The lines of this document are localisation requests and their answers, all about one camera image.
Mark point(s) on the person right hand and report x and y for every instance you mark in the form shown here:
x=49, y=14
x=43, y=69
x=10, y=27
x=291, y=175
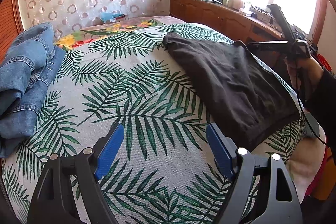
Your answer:
x=305, y=75

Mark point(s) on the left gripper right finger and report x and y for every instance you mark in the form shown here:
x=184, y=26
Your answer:
x=262, y=190

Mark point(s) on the floral blanket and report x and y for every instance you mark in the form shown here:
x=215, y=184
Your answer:
x=93, y=33

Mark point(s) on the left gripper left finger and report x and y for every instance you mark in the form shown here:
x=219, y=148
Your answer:
x=53, y=200

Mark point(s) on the black shorts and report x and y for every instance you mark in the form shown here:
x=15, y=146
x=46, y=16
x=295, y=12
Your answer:
x=247, y=102

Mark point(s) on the box with blue bag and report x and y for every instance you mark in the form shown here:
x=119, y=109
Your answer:
x=110, y=17

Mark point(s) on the wooden louvered wardrobe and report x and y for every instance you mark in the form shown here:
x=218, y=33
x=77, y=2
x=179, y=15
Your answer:
x=10, y=26

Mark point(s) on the palm leaf bed sheet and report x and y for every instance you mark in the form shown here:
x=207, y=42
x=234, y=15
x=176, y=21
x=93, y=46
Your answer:
x=164, y=171

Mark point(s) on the blue denim jeans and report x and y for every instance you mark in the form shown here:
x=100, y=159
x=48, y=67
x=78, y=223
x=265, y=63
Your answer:
x=27, y=71

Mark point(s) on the wooden sideboard cabinet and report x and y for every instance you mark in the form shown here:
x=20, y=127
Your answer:
x=224, y=20

